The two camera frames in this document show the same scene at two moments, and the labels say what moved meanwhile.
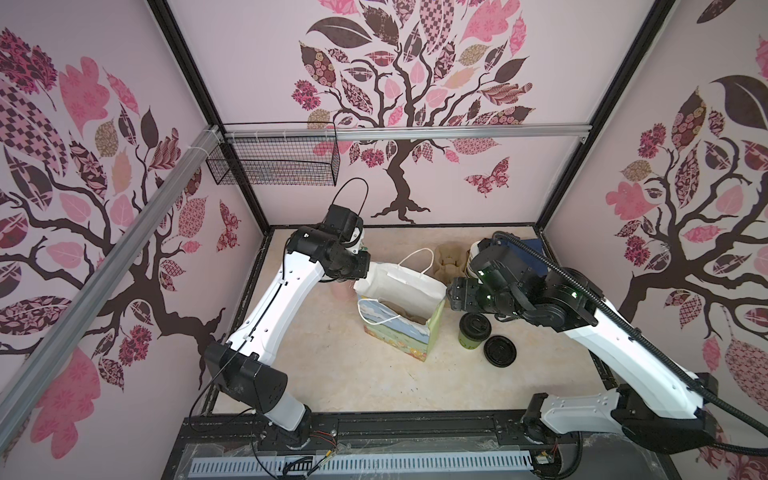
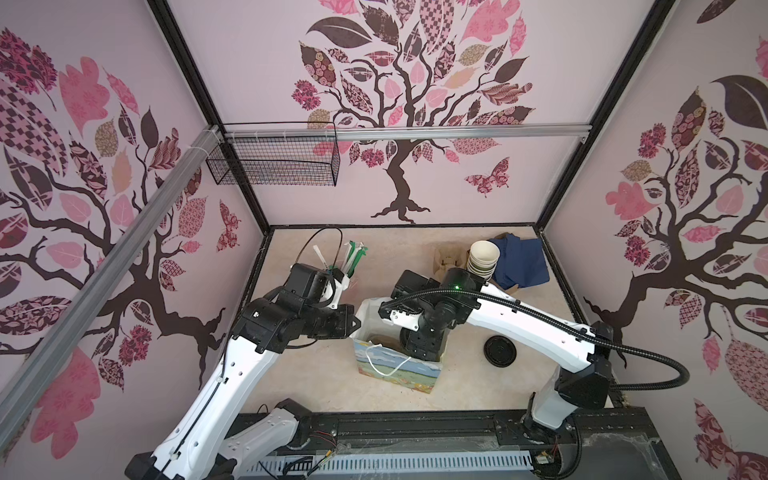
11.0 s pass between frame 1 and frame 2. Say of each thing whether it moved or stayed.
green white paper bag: moved
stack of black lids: stayed
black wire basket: stayed
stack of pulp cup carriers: stayed
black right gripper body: moved
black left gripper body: moved
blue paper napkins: stayed
